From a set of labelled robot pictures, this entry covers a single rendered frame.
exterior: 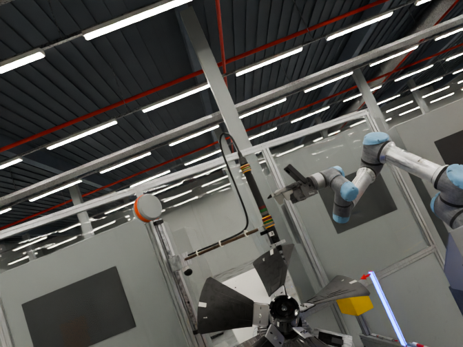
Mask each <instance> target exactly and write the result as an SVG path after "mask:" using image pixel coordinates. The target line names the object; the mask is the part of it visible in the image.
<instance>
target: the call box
mask: <svg viewBox="0 0 463 347"><path fill-rule="evenodd" d="M336 301H337V303H338V306H339V308H340V311H341V313H344V314H348V315H355V316H359V315H361V314H363V313H365V312H367V311H369V310H371V309H372V308H373V304H372V303H371V300H370V298H369V296H360V297H349V298H344V299H337V300H336Z"/></svg>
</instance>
